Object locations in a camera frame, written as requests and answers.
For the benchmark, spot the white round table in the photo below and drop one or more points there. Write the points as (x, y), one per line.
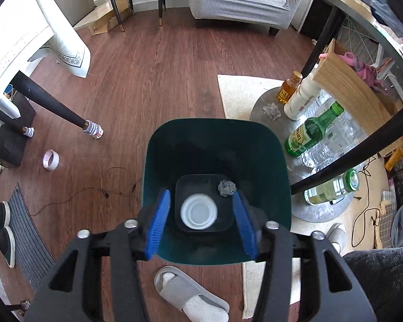
(10, 60)

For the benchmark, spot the grey marble dining table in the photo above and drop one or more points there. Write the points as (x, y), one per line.
(349, 0)

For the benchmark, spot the grey fabric armchair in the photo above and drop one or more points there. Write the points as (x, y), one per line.
(241, 3)

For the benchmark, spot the black tapered table leg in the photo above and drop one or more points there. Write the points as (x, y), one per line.
(47, 97)

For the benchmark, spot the black dining table leg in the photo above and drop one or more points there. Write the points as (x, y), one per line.
(356, 154)
(325, 37)

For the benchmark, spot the dark green trash bin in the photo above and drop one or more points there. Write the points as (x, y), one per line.
(205, 147)

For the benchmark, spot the green glass bottle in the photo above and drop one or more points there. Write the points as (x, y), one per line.
(309, 130)

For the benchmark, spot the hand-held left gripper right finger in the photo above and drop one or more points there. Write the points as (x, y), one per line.
(245, 228)

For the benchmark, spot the wooden box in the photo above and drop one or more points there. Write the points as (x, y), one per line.
(352, 90)

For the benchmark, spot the round grey marble tray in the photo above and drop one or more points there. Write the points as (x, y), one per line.
(319, 208)

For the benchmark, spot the white plastic lid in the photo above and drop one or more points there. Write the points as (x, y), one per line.
(199, 212)

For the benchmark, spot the striped table leg sock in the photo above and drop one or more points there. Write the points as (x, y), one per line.
(93, 130)
(29, 132)

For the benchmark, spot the flat cardboard box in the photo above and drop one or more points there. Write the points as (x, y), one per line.
(104, 20)

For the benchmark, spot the amber drink bottle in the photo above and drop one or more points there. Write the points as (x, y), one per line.
(287, 89)

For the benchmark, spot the black sneaker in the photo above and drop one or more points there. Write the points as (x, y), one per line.
(1, 214)
(6, 246)

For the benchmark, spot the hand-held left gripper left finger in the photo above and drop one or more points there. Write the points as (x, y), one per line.
(158, 228)

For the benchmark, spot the clear plastic water bottle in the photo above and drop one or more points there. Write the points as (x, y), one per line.
(335, 141)

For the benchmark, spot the grey and white slipper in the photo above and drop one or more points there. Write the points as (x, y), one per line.
(188, 295)

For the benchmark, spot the clear bottle with green cap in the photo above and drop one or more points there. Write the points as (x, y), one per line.
(329, 189)

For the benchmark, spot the person's grey fleece clothing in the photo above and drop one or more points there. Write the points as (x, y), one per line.
(386, 281)

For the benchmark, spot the white patterned tablecloth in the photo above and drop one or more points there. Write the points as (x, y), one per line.
(63, 40)

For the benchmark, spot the pink cloth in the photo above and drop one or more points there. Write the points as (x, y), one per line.
(362, 67)

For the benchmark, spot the grey striped doormat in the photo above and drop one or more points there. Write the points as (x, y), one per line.
(27, 234)

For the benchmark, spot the grey crumpled paper ball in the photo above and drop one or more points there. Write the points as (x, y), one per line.
(227, 188)

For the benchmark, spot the white plastic bottle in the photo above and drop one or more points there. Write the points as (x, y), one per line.
(300, 99)

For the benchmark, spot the white tape roll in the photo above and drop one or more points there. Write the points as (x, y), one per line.
(45, 161)

